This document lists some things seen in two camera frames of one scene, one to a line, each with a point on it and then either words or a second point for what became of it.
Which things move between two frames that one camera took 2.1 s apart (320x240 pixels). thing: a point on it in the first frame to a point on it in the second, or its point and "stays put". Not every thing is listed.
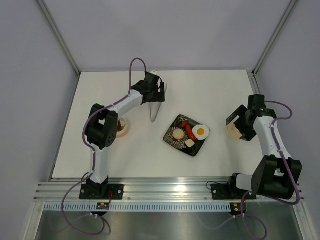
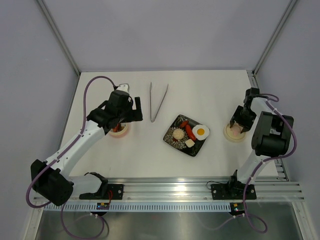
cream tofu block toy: x=189 y=143 stays put
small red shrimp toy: x=183 y=123 stays put
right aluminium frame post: x=280 y=25 stays put
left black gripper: x=159 y=96 to x=134 y=115
